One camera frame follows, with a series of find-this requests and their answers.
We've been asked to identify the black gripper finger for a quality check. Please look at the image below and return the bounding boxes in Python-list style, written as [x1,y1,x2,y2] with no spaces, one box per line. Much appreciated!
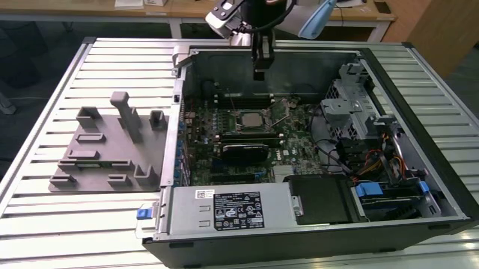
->
[250,31,277,82]

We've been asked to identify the metal socket cover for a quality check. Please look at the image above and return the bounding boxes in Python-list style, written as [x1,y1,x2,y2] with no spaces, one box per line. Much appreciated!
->
[261,105,292,128]

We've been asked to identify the silver CPU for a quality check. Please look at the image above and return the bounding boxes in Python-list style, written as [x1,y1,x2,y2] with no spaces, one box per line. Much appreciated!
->
[240,113,264,127]

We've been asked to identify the CPU socket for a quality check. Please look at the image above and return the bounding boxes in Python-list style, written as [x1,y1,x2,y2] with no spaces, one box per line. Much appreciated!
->
[232,108,273,134]

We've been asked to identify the metal drive cage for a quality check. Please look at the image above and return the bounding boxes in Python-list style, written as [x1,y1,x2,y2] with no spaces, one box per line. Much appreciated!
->
[320,63,397,141]

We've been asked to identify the black graphics card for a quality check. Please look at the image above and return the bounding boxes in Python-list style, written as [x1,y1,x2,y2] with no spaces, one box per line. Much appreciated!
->
[220,143,269,164]

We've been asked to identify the wooden desk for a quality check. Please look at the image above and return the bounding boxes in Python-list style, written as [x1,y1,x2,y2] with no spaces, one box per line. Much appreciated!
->
[36,0,397,43]

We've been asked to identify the green motherboard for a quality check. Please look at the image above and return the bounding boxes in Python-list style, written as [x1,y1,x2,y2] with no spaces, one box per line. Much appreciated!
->
[181,95,327,187]

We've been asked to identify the silver chipset heatsink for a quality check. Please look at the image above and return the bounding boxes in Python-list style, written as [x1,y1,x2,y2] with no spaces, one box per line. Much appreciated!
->
[273,165,296,182]

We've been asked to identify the wooden cabinet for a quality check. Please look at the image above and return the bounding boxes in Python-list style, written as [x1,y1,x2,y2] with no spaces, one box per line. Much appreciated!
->
[381,0,479,81]

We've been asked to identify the grey parts rack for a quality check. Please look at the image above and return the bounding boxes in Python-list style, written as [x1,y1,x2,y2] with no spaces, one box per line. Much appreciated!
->
[48,91,169,193]

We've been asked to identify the black plastic shroud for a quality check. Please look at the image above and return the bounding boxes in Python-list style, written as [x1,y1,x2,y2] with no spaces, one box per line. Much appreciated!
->
[287,174,360,226]

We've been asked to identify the hard disk in blue carrier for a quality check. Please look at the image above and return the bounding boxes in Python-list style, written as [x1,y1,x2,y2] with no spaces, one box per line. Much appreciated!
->
[353,180,431,222]

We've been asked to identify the green RAM stick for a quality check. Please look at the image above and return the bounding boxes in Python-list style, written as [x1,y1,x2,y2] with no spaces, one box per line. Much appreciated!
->
[76,163,113,170]

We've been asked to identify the grey power supply unit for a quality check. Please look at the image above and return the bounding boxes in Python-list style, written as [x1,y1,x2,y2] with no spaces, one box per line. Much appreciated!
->
[164,185,303,236]

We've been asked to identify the grey metal leg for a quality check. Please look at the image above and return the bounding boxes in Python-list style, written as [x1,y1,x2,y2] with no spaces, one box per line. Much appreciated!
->
[0,91,16,115]

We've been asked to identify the black PC case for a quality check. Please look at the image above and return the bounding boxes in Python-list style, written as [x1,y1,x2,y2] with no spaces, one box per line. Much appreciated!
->
[140,44,476,269]

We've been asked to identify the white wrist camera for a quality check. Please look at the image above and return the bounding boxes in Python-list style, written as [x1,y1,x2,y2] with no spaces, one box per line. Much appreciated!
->
[204,0,250,39]

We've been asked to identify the coloured power wire bundle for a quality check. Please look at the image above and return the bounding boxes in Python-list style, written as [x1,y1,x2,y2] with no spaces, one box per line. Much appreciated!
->
[351,148,408,180]

